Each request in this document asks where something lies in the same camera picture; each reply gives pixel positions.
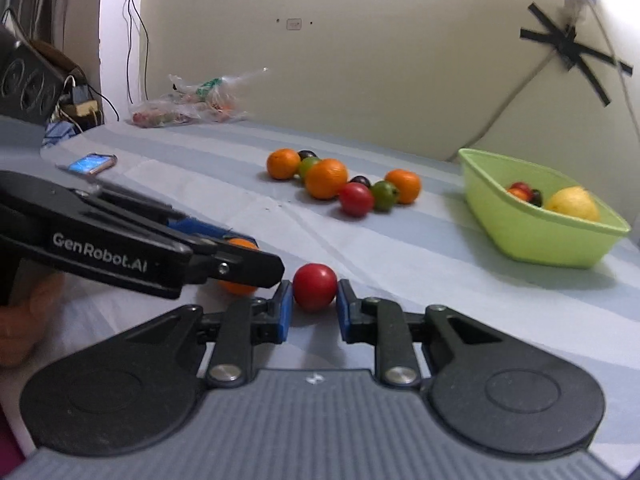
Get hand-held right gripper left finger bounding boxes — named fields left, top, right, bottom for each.
left=172, top=280, right=293, bottom=389

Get small red apple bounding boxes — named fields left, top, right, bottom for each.
left=292, top=263, right=338, bottom=312

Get mandarin orange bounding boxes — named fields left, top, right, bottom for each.
left=266, top=148, right=302, bottom=181
left=304, top=158, right=349, bottom=201
left=385, top=168, right=422, bottom=205
left=217, top=238, right=262, bottom=296

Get black charger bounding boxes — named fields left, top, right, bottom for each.
left=70, top=84, right=104, bottom=122

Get clear plastic bag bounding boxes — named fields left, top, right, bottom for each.
left=127, top=66, right=268, bottom=127

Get blue cloth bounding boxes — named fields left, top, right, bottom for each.
left=42, top=122, right=83, bottom=148

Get black plastic device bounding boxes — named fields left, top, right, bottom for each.
left=0, top=25, right=67, bottom=126

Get white cable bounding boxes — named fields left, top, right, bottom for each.
left=446, top=52, right=568, bottom=163
left=587, top=2, right=640, bottom=138

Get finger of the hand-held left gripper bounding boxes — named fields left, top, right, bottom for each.
left=167, top=216, right=257, bottom=248
left=190, top=240, right=286, bottom=291

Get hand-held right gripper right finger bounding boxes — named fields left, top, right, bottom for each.
left=336, top=279, right=506, bottom=389

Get black cables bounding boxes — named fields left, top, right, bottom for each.
left=122, top=0, right=151, bottom=106

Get green plastic basket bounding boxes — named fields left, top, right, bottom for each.
left=458, top=148, right=632, bottom=269

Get red tomato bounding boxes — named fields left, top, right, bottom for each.
left=339, top=182, right=376, bottom=218

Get yellow lemon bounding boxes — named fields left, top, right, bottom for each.
left=544, top=186, right=601, bottom=222

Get striped bed sheet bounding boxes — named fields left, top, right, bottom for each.
left=0, top=115, right=640, bottom=480

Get black tape cross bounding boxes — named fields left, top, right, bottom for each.
left=520, top=2, right=633, bottom=107

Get person's left hand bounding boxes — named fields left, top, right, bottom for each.
left=0, top=272, right=66, bottom=368

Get smartphone in clear case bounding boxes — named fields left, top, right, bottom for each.
left=55, top=153, right=118, bottom=177

